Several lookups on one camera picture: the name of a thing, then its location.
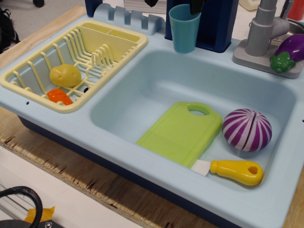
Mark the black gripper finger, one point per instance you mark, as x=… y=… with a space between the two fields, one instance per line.
x=151 y=3
x=196 y=6

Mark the teal plastic cup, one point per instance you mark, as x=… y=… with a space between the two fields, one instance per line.
x=184 y=28

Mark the pale yellow drying rack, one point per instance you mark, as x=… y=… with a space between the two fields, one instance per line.
x=97 y=49

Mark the light blue toy sink unit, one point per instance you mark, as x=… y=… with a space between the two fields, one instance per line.
x=108 y=125

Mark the light blue plate holder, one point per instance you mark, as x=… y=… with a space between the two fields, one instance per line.
x=134 y=20

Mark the grey toy faucet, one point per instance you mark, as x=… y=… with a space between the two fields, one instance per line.
x=255 y=51

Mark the red object top right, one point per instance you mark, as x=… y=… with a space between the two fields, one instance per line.
x=297 y=10

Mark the purple toy eggplant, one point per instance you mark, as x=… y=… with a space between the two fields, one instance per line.
x=288 y=54

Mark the yellow toy potato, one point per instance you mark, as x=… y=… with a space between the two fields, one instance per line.
x=65 y=75

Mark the green toy cutting board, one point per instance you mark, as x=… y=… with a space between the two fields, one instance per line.
x=183 y=133

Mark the purple striped toy onion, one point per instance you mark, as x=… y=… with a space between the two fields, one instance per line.
x=247 y=130

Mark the orange toy carrot piece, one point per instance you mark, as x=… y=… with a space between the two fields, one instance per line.
x=59 y=96

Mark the black bag at left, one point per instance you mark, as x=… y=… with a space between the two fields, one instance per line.
x=8 y=35

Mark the yellow handled toy knife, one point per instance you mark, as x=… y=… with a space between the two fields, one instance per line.
x=245 y=172

